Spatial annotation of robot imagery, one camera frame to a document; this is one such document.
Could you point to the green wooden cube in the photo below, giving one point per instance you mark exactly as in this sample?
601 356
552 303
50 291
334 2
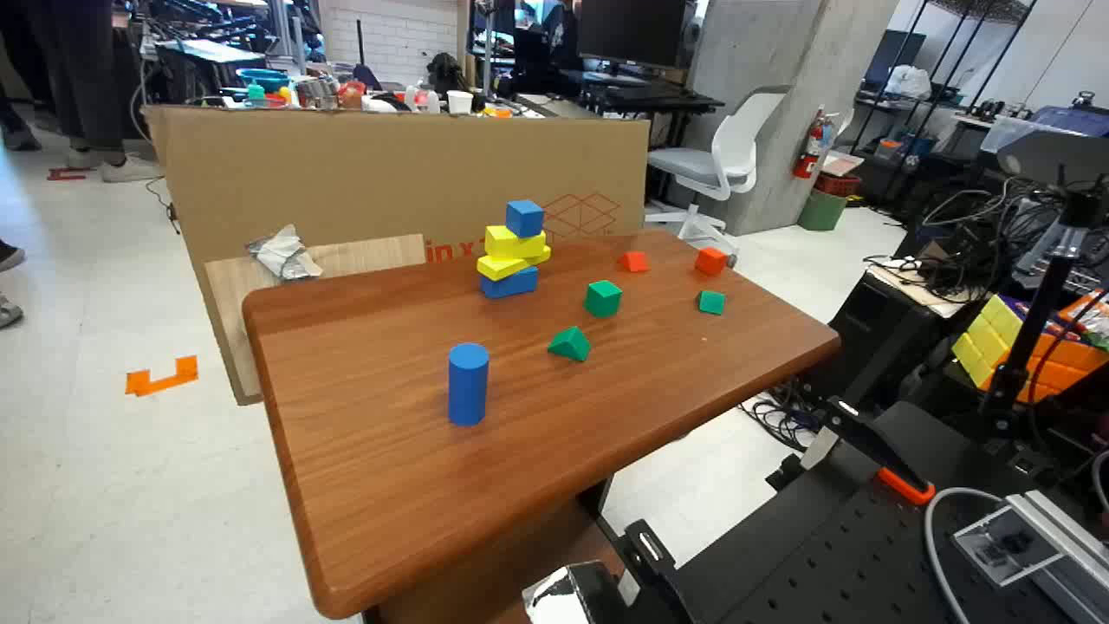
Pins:
601 301

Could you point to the green cube block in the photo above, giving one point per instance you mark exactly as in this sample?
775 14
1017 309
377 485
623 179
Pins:
569 344

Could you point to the blue wooden flat block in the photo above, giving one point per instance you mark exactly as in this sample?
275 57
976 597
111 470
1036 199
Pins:
506 287

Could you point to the yellow wooden flat block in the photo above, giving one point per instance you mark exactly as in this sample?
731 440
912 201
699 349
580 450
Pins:
496 269

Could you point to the yellow wooden arch block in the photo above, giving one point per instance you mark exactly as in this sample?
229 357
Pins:
513 249

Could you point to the orange wooden block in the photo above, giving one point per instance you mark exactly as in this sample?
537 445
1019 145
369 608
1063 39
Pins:
631 260
712 260

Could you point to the blue wooden cube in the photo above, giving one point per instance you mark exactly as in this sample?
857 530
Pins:
526 220

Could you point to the blue wooden cylinder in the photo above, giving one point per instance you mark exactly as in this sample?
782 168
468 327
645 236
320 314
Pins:
468 386

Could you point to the small green wooden block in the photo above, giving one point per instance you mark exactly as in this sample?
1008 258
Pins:
712 303

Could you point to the white office chair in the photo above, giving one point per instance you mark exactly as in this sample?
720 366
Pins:
721 157

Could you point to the white cup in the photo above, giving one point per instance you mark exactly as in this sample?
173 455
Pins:
459 101

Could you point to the brown cardboard sheet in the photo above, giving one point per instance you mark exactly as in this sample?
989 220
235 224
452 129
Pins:
348 176

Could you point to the crumpled white paper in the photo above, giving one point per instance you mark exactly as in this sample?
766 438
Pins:
283 253

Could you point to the green bin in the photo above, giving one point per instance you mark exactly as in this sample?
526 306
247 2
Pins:
823 214

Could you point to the black computer monitor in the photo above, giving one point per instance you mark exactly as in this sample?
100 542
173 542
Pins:
631 30

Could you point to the red fire extinguisher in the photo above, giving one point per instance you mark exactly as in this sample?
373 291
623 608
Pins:
813 145

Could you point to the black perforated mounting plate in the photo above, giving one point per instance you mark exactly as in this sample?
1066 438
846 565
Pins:
834 557

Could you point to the yellow foam block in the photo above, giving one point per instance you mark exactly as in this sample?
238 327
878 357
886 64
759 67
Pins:
984 337

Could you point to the orange box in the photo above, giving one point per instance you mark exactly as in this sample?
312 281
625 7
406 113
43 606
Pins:
1068 357

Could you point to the wooden table pedestal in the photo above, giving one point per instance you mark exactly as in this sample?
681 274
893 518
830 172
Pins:
496 574

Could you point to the black camera stand pole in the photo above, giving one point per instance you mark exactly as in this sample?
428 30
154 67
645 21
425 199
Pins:
1040 306

